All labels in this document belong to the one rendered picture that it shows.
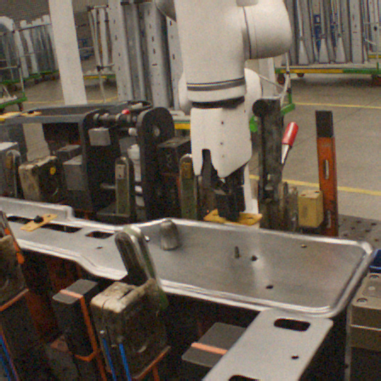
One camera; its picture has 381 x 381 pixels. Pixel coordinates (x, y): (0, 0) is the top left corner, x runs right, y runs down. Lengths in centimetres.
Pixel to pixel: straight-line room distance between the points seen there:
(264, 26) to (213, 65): 8
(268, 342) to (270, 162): 38
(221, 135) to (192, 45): 13
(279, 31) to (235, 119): 14
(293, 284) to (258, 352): 16
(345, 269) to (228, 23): 38
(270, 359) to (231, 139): 31
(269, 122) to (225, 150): 19
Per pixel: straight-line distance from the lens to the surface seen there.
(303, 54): 870
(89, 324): 84
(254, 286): 74
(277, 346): 62
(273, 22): 71
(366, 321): 59
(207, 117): 71
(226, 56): 70
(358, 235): 157
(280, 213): 92
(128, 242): 68
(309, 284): 74
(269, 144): 90
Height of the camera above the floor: 138
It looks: 19 degrees down
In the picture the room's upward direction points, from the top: 8 degrees counter-clockwise
